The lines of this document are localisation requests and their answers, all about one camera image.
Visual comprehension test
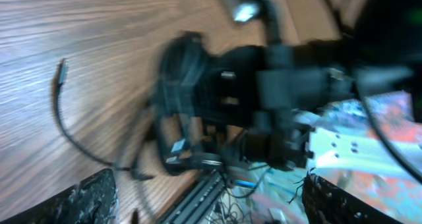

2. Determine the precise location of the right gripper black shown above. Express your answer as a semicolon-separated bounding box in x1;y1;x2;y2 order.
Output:
197;44;296;128

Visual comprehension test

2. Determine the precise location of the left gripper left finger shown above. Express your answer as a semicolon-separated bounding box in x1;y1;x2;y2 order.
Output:
1;168;118;224

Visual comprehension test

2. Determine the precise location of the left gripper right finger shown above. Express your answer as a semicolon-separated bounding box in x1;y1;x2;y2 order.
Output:
301;173;400;224

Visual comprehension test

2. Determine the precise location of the black USB cable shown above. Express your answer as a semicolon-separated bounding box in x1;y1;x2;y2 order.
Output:
52;31;228;182

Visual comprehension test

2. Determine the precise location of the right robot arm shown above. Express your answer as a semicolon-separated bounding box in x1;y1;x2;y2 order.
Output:
197;0;421;177

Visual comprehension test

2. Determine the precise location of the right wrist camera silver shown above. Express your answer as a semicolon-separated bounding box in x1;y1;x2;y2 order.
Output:
220;0;260;24

